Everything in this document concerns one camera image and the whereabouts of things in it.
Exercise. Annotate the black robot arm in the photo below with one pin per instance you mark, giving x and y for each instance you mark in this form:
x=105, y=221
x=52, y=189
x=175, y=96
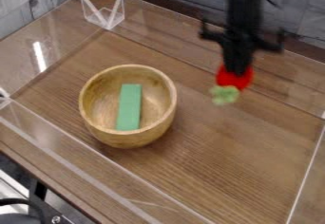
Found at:
x=243, y=10

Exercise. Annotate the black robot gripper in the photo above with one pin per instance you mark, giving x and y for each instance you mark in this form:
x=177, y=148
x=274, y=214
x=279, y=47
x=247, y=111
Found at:
x=240, y=38

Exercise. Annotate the wooden bowl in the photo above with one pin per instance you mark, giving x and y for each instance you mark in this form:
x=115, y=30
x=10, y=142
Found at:
x=99, y=99

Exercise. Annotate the green rectangular block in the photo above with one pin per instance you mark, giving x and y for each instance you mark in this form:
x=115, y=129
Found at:
x=128, y=107

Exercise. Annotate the clear acrylic corner bracket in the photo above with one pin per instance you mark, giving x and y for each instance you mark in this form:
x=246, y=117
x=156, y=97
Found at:
x=104, y=18

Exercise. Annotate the black metal table leg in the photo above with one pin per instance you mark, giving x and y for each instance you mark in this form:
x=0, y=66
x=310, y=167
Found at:
x=56, y=210

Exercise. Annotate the red plush strawberry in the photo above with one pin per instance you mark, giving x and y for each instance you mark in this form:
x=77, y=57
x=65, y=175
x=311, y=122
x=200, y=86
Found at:
x=228, y=85

